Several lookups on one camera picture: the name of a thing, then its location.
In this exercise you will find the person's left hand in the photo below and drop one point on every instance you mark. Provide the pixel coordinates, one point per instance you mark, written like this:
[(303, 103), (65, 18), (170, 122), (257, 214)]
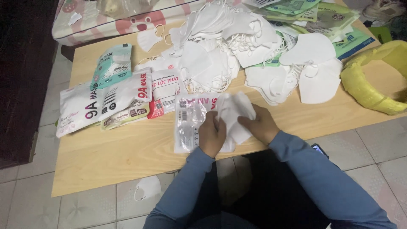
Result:
[(210, 136)]

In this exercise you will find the person's right hand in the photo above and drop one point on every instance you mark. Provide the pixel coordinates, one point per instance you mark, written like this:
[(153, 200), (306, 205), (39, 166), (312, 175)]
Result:
[(262, 125)]

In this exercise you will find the person's left fingers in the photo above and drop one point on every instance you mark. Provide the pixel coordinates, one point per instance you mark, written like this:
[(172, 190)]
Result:
[(219, 124)]

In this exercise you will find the person's right fingers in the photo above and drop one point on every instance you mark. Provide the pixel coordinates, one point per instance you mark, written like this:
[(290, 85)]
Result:
[(246, 120)]

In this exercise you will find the white face masks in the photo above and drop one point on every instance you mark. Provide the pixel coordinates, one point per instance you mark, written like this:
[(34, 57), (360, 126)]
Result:
[(237, 109)]

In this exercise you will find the clear plastic mask packet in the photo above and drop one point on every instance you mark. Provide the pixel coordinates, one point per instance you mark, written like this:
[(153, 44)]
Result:
[(187, 122)]

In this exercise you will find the white and red mask packet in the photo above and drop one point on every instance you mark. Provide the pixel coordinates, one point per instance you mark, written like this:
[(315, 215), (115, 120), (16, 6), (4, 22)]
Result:
[(165, 92)]

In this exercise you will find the pile of loose white masks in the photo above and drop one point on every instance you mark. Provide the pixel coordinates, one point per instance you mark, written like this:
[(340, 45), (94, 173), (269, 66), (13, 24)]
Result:
[(241, 54)]

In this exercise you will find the black phone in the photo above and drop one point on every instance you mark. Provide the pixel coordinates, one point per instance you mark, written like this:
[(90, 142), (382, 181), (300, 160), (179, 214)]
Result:
[(320, 150)]

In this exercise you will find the person's dark trousers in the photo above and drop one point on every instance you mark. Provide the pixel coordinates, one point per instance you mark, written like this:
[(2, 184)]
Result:
[(270, 197)]

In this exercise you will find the beige green mask packet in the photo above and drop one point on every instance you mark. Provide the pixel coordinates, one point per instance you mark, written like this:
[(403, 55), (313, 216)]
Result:
[(125, 116)]

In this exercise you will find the white face mask with loops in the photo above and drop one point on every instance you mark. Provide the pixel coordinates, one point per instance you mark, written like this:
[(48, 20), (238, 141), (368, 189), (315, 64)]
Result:
[(147, 187)]

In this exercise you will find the white mask packet black stripes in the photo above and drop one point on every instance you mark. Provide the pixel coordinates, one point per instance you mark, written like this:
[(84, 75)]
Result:
[(124, 92)]

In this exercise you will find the single white face mask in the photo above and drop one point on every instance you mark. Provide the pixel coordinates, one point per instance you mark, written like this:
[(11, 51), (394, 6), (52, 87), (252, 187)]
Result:
[(148, 38)]

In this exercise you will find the teal mask packet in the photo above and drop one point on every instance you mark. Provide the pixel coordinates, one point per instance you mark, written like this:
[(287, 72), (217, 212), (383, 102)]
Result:
[(112, 65)]

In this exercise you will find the heap of green mask packets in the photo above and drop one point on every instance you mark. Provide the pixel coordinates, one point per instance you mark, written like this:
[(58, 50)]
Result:
[(321, 19)]

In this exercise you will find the yellow plastic bag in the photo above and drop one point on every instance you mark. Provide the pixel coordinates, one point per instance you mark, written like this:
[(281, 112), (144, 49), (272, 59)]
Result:
[(372, 79)]

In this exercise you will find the large white mask packet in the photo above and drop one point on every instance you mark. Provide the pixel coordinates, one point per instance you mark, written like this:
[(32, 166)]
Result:
[(76, 109)]

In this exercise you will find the pink bear print mattress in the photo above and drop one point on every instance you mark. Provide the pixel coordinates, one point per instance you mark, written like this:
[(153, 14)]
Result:
[(120, 19)]

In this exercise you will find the green plastic piece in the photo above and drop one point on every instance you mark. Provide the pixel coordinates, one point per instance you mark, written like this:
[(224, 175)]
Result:
[(380, 33)]

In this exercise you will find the beige shoe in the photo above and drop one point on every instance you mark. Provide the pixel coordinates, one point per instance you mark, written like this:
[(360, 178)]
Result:
[(380, 9)]

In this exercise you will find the dark wooden cabinet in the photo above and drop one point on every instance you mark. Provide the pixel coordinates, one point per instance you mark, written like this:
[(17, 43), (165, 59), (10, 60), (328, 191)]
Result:
[(22, 79)]

